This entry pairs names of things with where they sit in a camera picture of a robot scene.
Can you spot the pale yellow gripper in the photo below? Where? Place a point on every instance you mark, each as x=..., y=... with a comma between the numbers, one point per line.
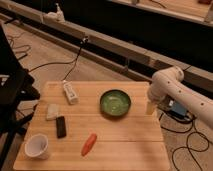
x=150, y=108

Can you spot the green ceramic bowl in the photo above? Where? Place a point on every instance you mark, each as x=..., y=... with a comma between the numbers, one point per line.
x=115, y=103

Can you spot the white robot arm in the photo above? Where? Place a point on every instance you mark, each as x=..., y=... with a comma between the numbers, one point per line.
x=167, y=82

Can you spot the blue box on floor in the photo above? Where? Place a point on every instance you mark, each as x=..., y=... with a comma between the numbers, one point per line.
x=177, y=109

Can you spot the orange carrot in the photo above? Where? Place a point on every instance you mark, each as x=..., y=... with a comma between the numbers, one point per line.
x=88, y=145

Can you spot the black rectangular block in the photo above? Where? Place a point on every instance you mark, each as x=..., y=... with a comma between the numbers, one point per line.
x=60, y=127

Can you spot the white sponge block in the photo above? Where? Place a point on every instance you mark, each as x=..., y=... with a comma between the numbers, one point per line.
x=52, y=112

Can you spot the white paper cup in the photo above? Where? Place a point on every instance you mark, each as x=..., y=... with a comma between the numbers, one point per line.
x=37, y=147

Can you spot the black office chair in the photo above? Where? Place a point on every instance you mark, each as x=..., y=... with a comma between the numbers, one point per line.
x=18, y=87

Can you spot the grey metal rail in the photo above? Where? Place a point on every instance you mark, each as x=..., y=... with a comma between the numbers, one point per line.
x=138, y=41

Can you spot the white object on rail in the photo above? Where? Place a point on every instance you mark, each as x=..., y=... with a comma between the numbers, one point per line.
x=58, y=15

